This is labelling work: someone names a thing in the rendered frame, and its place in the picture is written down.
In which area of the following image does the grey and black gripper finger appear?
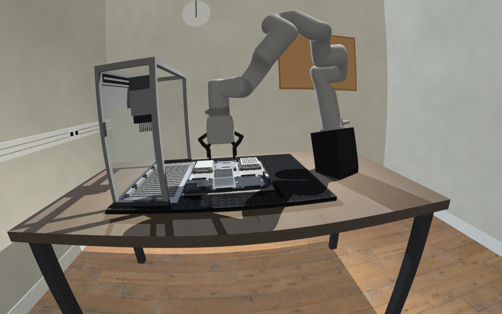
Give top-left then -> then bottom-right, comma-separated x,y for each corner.
231,131 -> 244,159
198,133 -> 211,160

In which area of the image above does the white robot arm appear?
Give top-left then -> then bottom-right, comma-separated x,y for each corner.
205,10 -> 350,132

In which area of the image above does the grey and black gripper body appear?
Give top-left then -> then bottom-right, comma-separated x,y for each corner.
207,115 -> 234,144

